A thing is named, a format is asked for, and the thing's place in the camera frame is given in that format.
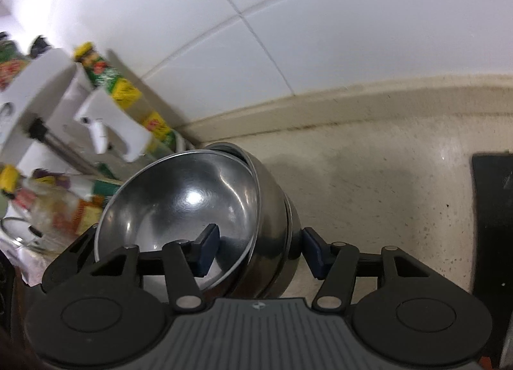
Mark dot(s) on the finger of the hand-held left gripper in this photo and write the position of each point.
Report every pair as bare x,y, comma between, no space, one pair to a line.
60,270

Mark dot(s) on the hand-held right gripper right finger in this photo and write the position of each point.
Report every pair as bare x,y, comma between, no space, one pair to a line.
314,254

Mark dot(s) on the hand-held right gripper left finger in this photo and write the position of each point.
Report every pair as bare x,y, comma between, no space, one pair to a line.
206,252

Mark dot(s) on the stainless steel bowl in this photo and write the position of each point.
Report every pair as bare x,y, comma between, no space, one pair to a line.
268,234
180,194
294,242

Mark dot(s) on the yellow cap bottle orange label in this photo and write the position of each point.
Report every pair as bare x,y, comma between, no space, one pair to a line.
52,210

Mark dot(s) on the glass pot lid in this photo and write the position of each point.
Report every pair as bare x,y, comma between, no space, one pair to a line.
8,224

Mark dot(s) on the purple white packet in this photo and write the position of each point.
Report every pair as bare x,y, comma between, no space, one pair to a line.
60,181

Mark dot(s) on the black flat panel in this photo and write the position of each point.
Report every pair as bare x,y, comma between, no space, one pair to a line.
493,234

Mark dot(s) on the yellow cap glass bottle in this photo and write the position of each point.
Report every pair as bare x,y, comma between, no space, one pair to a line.
120,85

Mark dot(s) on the white rotating condiment rack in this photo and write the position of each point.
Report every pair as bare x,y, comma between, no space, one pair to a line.
48,73

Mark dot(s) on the clear bottle green label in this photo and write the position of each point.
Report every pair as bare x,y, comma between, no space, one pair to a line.
10,65

